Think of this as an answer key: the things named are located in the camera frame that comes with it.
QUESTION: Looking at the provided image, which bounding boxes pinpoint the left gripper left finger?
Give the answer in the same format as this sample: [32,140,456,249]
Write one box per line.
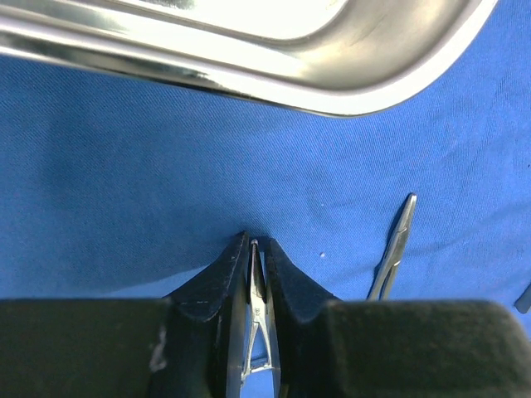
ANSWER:
[1,232,249,397]

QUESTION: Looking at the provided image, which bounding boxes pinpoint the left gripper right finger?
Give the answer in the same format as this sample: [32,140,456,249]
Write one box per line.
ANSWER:
[265,240,530,397]

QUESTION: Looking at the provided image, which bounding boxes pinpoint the steel ring-handle scissors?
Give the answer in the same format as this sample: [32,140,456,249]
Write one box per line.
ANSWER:
[368,193,417,301]

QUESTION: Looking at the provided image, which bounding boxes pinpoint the blue surgical drape cloth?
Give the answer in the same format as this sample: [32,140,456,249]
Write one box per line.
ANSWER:
[0,0,531,398]

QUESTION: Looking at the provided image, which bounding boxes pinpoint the metal instrument tray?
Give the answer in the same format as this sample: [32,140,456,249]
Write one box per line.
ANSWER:
[1,1,495,117]

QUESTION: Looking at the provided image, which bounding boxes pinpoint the steel forceps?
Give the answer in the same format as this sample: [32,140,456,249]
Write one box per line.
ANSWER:
[514,284,531,314]

